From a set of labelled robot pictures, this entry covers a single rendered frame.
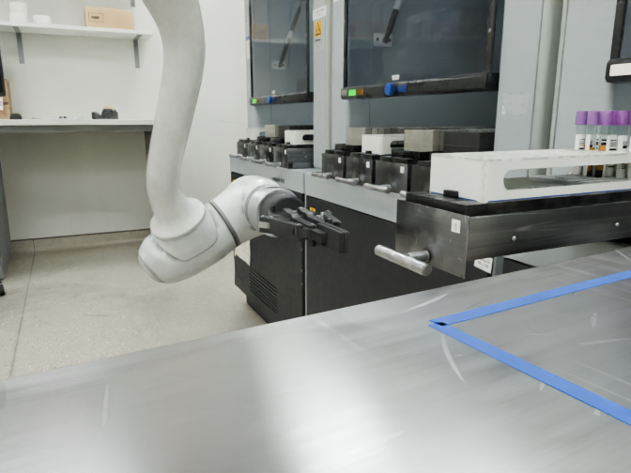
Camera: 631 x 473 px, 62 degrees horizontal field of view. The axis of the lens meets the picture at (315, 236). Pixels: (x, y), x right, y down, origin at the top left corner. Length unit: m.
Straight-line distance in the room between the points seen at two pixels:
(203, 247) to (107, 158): 3.10
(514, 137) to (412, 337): 0.89
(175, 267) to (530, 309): 0.75
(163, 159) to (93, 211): 3.19
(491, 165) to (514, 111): 0.49
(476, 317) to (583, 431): 0.09
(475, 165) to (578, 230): 0.17
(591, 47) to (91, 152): 3.45
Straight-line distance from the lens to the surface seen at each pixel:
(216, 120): 4.13
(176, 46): 0.83
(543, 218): 0.66
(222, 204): 0.97
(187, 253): 0.94
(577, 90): 1.01
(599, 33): 1.00
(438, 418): 0.17
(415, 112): 1.77
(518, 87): 1.09
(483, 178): 0.61
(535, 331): 0.25
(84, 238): 4.08
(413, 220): 0.66
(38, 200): 4.03
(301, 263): 1.78
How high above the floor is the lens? 0.91
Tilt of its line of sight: 13 degrees down
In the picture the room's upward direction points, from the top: straight up
